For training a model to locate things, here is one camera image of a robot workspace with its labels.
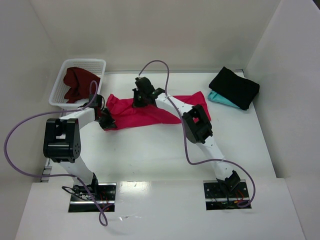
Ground pink t shirt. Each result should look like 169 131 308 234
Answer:
104 91 212 132

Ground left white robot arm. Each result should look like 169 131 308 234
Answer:
43 94 117 196

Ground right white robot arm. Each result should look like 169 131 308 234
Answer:
133 77 241 197

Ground dark red t shirt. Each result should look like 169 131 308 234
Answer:
63 67 100 104

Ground white plastic basket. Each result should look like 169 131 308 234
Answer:
48 58 106 110

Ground teal folded t shirt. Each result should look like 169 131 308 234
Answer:
207 90 239 109

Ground black folded t shirt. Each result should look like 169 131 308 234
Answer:
208 67 260 111

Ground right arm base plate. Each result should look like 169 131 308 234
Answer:
203 180 250 211

